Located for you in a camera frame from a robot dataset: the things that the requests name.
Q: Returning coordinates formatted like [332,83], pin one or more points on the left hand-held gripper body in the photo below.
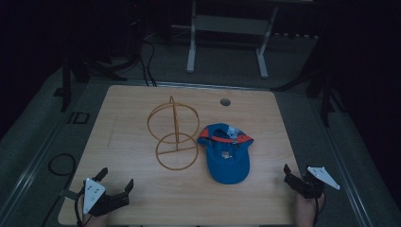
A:
[92,193]

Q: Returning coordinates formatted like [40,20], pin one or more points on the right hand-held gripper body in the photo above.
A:
[310,186]

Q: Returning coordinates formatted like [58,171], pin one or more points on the blue baseball cap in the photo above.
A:
[227,154]

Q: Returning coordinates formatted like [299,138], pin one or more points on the person's right hand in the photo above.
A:
[305,212]

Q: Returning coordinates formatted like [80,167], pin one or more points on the person's left hand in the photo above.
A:
[94,220]

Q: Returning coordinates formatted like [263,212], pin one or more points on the black tripod stand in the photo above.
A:
[326,94]
[66,78]

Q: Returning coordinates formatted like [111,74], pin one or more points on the metal floor rail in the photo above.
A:
[348,176]
[30,171]

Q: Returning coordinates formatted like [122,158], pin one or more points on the black floor bracket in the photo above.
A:
[78,117]

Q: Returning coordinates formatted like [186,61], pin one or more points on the white metal table frame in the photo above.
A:
[230,24]

